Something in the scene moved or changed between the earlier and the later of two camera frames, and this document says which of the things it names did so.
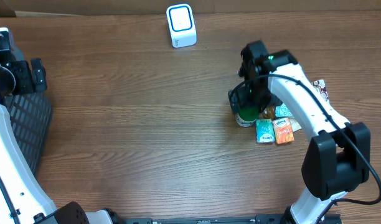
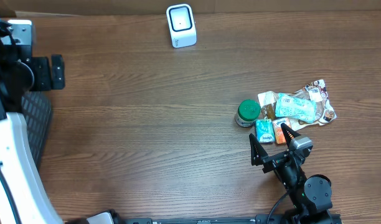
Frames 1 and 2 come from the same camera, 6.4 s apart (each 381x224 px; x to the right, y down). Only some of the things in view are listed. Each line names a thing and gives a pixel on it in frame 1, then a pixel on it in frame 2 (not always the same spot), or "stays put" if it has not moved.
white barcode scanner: [181, 25] stays put
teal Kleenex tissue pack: [264, 131] stays put
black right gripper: [243, 94] to [259, 154]
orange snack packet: [283, 130] stays put
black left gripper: [27, 76] to [57, 72]
